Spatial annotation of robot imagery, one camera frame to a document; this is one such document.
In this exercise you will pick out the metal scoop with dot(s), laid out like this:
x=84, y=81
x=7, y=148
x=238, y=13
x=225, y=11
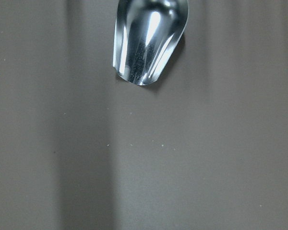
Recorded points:
x=146, y=35

